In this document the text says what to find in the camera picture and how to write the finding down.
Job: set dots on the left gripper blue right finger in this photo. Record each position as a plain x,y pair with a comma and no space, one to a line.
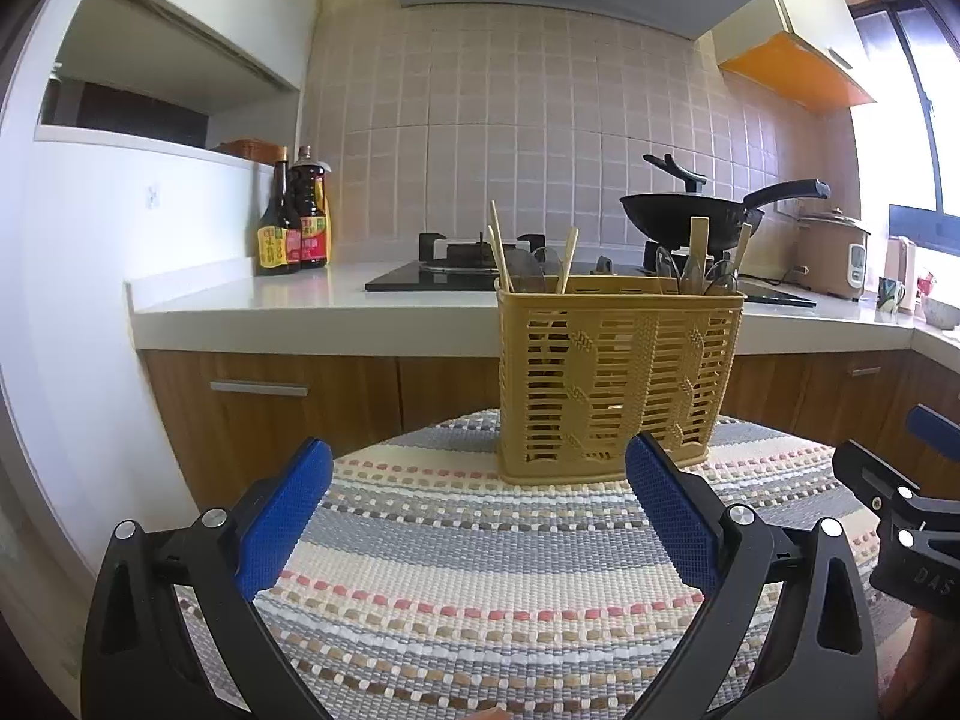
682,509

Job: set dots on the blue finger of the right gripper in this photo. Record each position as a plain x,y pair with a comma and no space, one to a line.
936,431

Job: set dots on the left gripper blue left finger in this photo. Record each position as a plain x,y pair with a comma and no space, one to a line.
271,516

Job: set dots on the person's right hand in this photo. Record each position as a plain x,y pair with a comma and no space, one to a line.
925,681

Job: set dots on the wooden base cabinet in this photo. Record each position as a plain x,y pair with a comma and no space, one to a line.
233,419

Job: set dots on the striped woven table mat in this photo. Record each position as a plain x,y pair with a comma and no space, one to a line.
425,587

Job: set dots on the tan plastic utensil basket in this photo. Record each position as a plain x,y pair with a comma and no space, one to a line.
582,372

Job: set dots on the beige rice cooker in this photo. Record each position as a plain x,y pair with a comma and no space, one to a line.
832,255

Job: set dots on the wooden spatula in basket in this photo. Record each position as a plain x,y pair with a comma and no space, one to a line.
694,270

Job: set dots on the slim dark soy sauce bottle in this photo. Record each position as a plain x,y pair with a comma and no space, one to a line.
278,233

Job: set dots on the large dark sauce bottle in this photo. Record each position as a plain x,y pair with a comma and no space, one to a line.
306,180

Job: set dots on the wooden chopstick in basket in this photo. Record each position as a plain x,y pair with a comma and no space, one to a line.
498,248

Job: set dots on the brown box on shelf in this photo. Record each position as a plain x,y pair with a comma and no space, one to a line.
251,149

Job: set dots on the black wok with handle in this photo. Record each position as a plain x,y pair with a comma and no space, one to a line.
664,217

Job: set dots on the orange-bottomed wall cabinet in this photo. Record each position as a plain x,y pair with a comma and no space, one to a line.
808,54

